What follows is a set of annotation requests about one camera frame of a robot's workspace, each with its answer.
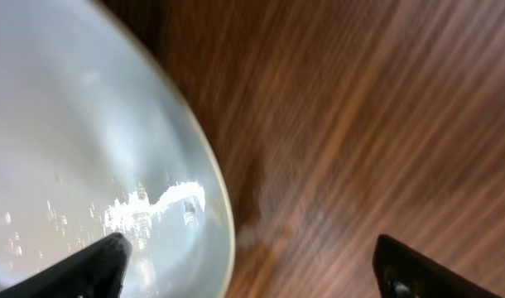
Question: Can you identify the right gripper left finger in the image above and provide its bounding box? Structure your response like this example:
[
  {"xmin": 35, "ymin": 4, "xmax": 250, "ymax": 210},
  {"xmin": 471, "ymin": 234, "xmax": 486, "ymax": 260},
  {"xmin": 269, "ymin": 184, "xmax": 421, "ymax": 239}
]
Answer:
[{"xmin": 0, "ymin": 233, "xmax": 132, "ymax": 298}]

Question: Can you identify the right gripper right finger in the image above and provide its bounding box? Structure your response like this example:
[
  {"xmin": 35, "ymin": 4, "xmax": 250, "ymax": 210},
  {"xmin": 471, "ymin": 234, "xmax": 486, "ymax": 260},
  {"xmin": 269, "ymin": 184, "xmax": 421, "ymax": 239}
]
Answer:
[{"xmin": 373, "ymin": 234, "xmax": 499, "ymax": 298}]

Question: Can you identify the white plate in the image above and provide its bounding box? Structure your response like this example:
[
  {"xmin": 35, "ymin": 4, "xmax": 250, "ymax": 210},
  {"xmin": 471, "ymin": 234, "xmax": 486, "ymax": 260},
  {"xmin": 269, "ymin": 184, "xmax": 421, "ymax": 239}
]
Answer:
[{"xmin": 0, "ymin": 0, "xmax": 235, "ymax": 297}]

